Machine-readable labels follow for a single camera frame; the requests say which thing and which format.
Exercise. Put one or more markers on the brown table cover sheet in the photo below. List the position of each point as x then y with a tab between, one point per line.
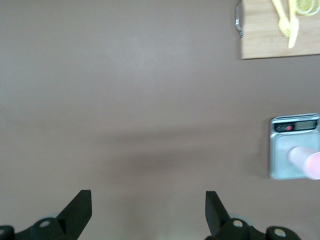
125	87

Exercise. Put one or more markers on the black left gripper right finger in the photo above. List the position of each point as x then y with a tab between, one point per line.
217	217

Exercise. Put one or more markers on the yellow plastic fork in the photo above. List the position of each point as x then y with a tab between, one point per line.
284	25

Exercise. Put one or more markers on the pink plastic cup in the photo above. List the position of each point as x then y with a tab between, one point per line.
305	161

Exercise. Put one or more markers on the silver digital kitchen scale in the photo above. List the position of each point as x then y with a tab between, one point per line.
280	145

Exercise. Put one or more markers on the bamboo cutting board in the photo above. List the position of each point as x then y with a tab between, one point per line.
262	45

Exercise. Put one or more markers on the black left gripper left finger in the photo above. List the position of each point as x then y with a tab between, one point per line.
75	217

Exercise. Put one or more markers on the yellow plastic knife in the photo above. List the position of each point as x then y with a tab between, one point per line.
293	32

